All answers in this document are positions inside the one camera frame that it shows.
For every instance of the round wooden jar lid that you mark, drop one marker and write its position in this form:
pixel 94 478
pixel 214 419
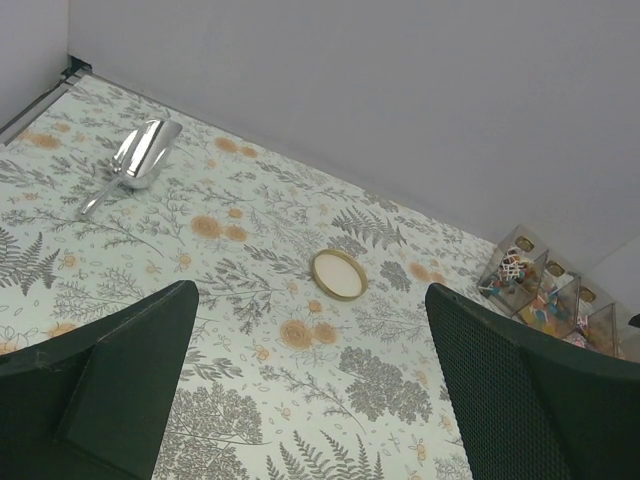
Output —
pixel 338 275

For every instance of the clear acrylic candy organizer box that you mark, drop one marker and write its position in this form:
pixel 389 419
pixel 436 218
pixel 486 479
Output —
pixel 533 284

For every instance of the floral patterned table cloth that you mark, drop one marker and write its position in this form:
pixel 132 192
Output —
pixel 281 381

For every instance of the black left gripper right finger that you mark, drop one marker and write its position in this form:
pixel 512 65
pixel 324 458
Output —
pixel 528 405

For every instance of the silver metal scoop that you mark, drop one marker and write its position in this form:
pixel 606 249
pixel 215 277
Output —
pixel 138 161

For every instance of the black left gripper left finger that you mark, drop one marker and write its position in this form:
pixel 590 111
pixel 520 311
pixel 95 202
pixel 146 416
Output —
pixel 93 403

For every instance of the aluminium frame rail left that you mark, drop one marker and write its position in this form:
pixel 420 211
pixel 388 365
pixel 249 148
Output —
pixel 76 70

